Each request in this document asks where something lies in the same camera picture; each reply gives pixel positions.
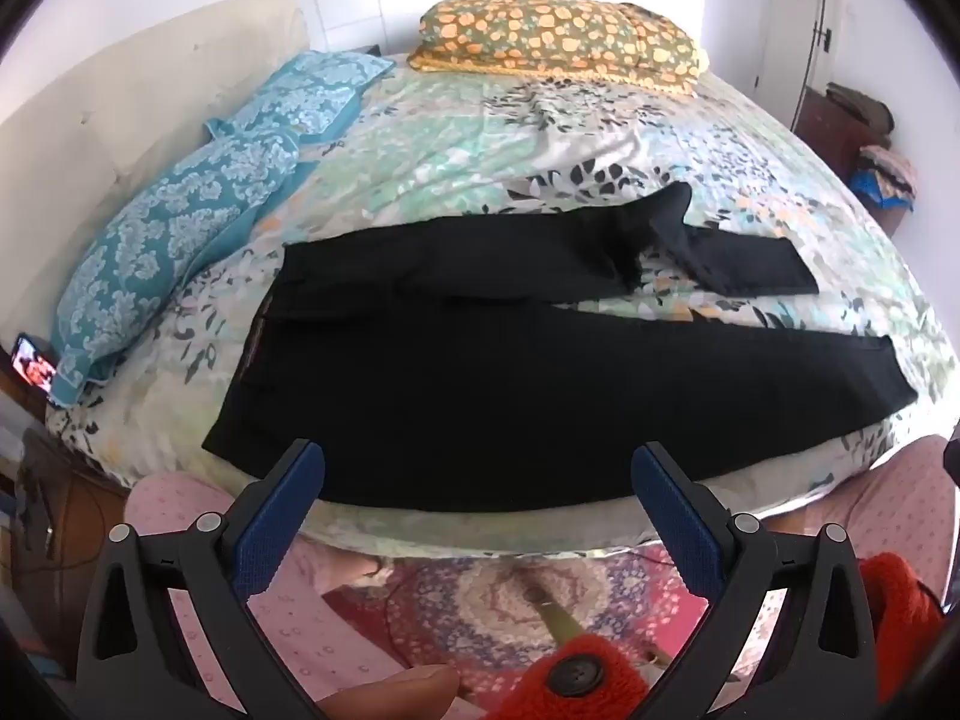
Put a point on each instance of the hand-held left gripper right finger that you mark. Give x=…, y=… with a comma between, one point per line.
x=679, y=517

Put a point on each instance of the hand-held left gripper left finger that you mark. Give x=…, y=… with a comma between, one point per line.
x=279, y=517

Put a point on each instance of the black pants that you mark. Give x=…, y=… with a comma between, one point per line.
x=525, y=390

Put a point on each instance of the person's left hand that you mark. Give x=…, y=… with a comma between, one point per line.
x=390, y=694

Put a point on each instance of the pink dotted pajama legs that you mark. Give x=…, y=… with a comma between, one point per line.
x=315, y=637

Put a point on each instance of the olive green object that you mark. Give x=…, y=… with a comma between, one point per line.
x=559, y=615

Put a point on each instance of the red knit cardigan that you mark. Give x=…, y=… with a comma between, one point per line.
x=900, y=615

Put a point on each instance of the patterned round rug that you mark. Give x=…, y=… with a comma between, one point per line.
x=465, y=607

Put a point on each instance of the cluttered bedside table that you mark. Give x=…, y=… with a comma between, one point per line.
x=45, y=495

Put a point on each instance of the phone with lit screen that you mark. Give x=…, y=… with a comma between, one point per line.
x=34, y=366

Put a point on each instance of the pile of folded clothes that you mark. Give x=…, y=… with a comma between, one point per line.
x=889, y=172

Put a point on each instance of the large blue floral pillow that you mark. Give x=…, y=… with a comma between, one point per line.
x=172, y=240

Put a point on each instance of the wooden side table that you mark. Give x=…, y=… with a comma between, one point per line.
x=821, y=127

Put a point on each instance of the dark green bundle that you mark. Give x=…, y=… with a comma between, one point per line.
x=862, y=106

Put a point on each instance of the bed with floral sheet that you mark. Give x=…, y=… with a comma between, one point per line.
x=465, y=142

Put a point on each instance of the small blue floral pillow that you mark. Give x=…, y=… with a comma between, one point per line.
x=315, y=94

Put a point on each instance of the cream padded headboard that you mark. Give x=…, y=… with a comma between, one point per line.
x=112, y=112

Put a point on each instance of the white door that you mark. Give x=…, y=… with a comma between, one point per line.
x=795, y=37

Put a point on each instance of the orange floral pillow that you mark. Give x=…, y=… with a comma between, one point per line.
x=555, y=34

